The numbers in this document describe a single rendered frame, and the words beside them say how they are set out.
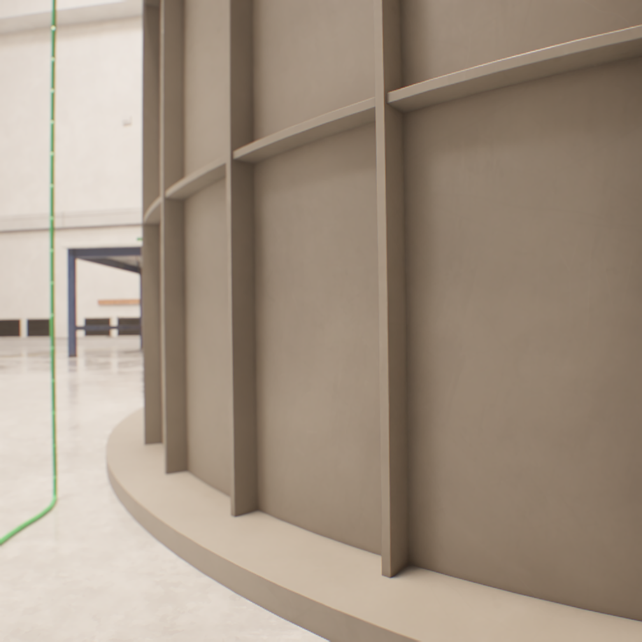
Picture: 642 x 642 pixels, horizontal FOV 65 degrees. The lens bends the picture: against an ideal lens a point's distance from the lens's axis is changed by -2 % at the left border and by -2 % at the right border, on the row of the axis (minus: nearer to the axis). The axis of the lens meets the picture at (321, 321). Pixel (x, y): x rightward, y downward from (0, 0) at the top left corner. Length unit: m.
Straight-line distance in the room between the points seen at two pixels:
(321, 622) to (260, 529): 0.15
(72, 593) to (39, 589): 0.03
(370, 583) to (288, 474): 0.15
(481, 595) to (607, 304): 0.22
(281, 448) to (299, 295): 0.16
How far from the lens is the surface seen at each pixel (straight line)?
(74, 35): 8.27
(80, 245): 4.20
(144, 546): 0.59
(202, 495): 0.65
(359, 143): 0.48
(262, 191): 0.56
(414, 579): 0.45
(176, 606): 0.48
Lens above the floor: 0.22
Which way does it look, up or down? level
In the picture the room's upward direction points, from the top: 1 degrees counter-clockwise
